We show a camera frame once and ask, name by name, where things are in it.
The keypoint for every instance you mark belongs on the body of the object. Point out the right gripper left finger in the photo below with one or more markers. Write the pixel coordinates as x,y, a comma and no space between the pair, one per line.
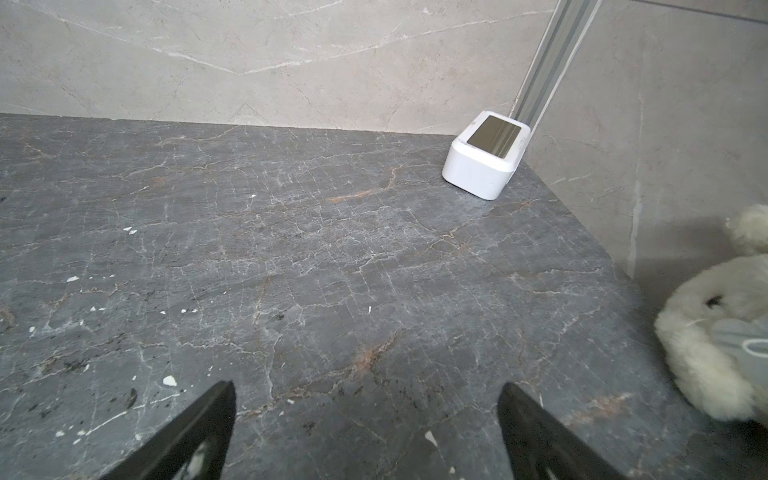
193,445

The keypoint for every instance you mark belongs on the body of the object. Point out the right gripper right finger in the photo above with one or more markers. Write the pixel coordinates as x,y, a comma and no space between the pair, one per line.
541,447

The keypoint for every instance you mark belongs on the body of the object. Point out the white plush dog toy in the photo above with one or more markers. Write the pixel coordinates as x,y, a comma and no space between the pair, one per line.
713,328

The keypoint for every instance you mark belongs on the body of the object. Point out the white digital timer device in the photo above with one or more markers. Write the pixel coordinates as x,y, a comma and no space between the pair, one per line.
485,155

